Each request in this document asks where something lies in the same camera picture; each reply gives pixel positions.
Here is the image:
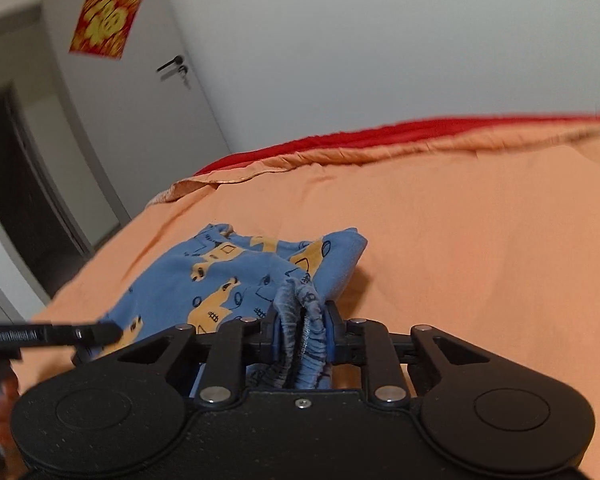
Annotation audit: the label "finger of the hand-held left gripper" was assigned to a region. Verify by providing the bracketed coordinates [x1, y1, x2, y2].
[71, 346, 105, 367]
[76, 321, 122, 347]

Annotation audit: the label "orange bed cover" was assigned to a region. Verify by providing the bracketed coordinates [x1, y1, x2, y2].
[10, 122, 600, 480]

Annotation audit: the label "grey door frame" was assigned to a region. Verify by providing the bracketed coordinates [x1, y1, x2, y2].
[0, 2, 133, 306]

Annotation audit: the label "red blanket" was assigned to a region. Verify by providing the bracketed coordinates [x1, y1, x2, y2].
[192, 115, 600, 178]

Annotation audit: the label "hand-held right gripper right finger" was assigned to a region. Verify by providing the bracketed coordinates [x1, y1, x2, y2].
[324, 301, 492, 406]

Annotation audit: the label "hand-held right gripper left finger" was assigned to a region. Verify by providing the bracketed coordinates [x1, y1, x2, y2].
[116, 309, 282, 407]

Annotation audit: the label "person's left hand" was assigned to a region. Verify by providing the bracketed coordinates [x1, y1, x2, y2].
[0, 374, 21, 445]

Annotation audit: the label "blue pants with yellow print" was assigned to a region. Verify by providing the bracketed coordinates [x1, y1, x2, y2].
[72, 223, 370, 392]

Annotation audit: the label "red and gold door poster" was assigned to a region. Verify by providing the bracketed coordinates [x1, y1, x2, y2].
[69, 0, 146, 60]

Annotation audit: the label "white door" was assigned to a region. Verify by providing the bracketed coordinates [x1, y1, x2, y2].
[39, 0, 233, 223]

